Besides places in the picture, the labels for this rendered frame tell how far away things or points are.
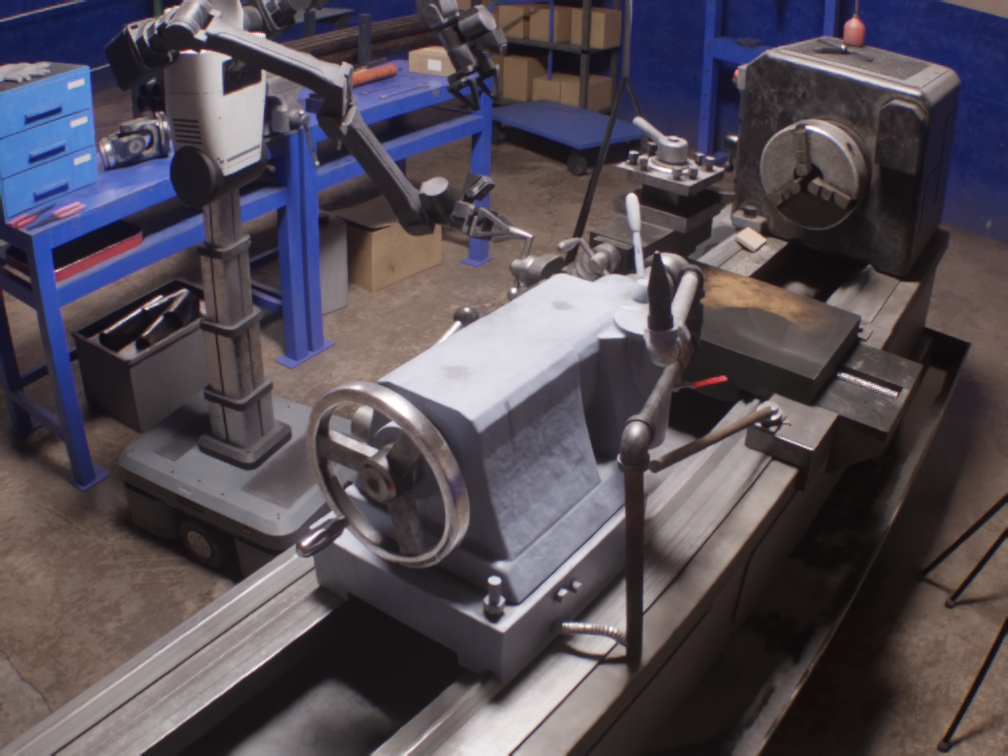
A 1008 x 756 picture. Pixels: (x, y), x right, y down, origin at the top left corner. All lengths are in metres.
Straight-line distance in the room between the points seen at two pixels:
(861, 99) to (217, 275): 1.62
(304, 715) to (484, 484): 0.43
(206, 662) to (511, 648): 0.39
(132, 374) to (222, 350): 0.76
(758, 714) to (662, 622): 0.53
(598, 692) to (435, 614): 0.22
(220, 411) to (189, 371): 0.80
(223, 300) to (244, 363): 0.18
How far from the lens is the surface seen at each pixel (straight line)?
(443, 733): 1.13
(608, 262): 1.81
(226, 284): 2.38
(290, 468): 2.55
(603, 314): 1.27
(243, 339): 2.45
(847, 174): 2.19
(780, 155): 2.23
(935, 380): 2.97
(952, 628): 2.70
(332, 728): 1.29
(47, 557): 2.85
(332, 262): 3.81
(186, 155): 2.25
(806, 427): 1.65
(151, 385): 3.24
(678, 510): 1.48
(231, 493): 2.49
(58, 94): 2.87
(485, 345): 1.18
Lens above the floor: 1.73
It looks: 30 degrees down
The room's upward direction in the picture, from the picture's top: 2 degrees clockwise
